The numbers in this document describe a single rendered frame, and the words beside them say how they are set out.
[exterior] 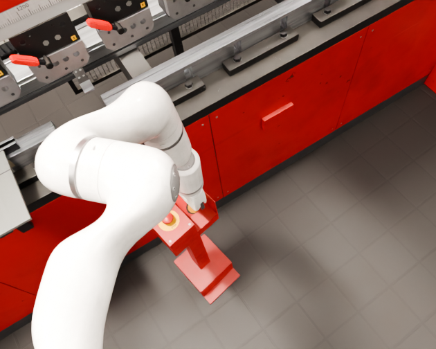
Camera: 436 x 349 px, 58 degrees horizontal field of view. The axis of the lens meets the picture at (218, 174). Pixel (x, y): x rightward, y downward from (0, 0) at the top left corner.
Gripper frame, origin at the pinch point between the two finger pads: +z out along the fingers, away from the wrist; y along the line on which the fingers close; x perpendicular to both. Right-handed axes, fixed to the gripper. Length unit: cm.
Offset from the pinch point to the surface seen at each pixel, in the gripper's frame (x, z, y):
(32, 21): -7, -52, -43
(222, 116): 30.4, 4.2, -19.0
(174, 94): 19.5, -7.8, -31.5
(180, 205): -2.9, 6.7, -4.1
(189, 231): -7.3, 3.0, 5.8
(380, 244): 66, 75, 57
